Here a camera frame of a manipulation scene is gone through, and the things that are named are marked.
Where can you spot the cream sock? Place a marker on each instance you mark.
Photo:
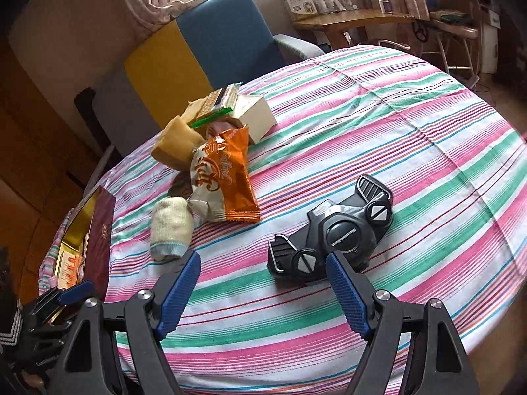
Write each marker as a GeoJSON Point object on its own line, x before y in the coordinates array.
{"type": "Point", "coordinates": [171, 226]}

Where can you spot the white cardboard box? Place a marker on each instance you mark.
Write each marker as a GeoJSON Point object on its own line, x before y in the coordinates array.
{"type": "Point", "coordinates": [259, 119]}

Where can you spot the black respirator mask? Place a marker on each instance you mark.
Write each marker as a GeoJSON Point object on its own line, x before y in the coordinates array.
{"type": "Point", "coordinates": [341, 234]}

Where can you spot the grey yellow blue chair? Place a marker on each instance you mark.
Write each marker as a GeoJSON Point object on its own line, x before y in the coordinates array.
{"type": "Point", "coordinates": [214, 41]}

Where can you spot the white printed carton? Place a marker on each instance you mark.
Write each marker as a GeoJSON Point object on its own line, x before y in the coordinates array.
{"type": "Point", "coordinates": [299, 2]}

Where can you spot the wooden side table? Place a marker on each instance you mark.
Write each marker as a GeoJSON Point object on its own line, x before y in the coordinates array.
{"type": "Point", "coordinates": [354, 20]}

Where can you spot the clear glass jar set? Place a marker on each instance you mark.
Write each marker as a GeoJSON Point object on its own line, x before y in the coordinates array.
{"type": "Point", "coordinates": [334, 3]}

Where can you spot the striped tablecloth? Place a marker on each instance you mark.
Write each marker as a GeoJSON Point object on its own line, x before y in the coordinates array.
{"type": "Point", "coordinates": [370, 131]}

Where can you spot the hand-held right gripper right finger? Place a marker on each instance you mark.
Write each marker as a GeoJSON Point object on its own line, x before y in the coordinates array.
{"type": "Point", "coordinates": [346, 296]}

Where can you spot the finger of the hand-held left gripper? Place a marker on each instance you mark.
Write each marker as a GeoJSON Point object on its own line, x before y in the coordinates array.
{"type": "Point", "coordinates": [41, 302]}
{"type": "Point", "coordinates": [76, 291]}

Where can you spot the small white bottle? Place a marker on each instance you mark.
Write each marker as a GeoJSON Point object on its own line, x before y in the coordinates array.
{"type": "Point", "coordinates": [384, 5]}

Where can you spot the pink sock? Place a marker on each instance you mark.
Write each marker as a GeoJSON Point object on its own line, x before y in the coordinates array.
{"type": "Point", "coordinates": [215, 128]}

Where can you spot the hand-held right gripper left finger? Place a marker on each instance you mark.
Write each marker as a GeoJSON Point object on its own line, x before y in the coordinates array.
{"type": "Point", "coordinates": [177, 296]}

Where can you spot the orange snack bag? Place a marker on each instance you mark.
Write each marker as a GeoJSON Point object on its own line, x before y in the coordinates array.
{"type": "Point", "coordinates": [230, 173]}

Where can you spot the large yellow sponge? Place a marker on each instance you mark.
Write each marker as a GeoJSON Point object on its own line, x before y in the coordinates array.
{"type": "Point", "coordinates": [173, 144]}

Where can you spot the gold tin box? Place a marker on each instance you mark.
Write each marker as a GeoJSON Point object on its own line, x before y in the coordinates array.
{"type": "Point", "coordinates": [101, 230]}

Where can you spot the small yellow sponge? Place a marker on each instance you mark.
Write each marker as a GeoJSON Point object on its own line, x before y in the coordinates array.
{"type": "Point", "coordinates": [192, 109]}

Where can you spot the wooden cabinet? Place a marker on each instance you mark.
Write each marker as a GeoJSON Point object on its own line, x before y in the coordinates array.
{"type": "Point", "coordinates": [24, 152]}

